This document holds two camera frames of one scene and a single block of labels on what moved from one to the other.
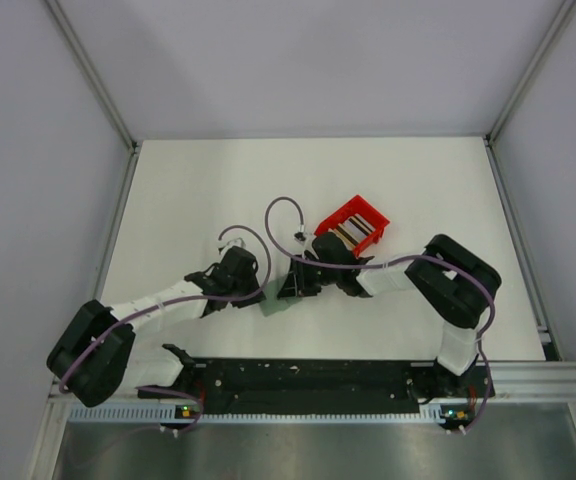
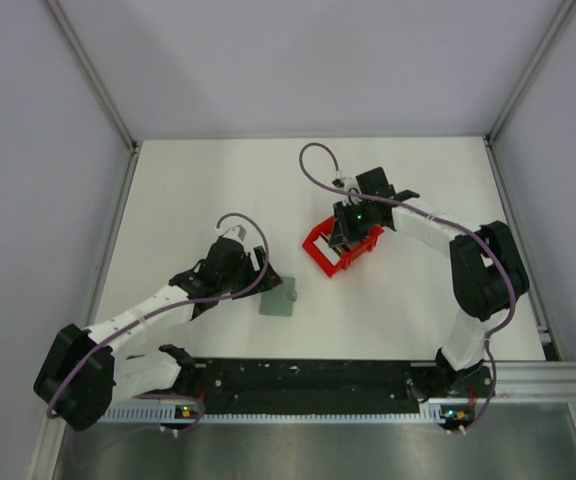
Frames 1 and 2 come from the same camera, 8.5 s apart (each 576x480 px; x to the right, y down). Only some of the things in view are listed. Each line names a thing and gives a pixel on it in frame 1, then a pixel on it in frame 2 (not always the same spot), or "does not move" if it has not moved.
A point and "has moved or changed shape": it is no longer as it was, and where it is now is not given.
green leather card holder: (273, 304) does not move
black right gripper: (296, 283) to (343, 232)
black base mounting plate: (321, 385) does not move
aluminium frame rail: (539, 381) does not move
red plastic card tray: (368, 212) has moved or changed shape
